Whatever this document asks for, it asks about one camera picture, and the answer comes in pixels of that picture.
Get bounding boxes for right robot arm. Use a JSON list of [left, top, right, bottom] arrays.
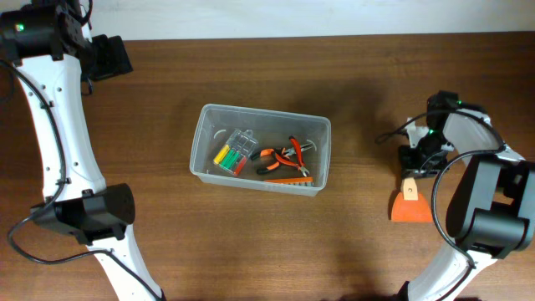
[[390, 91, 534, 300]]

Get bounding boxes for clear plastic container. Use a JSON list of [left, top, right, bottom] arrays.
[[190, 104, 331, 196]]

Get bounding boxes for clear case coloured screwdrivers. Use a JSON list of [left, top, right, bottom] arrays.
[[212, 130, 258, 176]]

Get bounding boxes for wooden handle orange scraper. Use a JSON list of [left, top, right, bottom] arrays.
[[390, 177, 433, 223]]

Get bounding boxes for small red cutting pliers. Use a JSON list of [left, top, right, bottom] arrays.
[[274, 135, 313, 177]]

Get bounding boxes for orange black long-nose pliers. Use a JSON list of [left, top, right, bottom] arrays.
[[251, 147, 292, 175]]

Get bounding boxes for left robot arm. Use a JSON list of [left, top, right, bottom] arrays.
[[1, 1, 165, 300]]

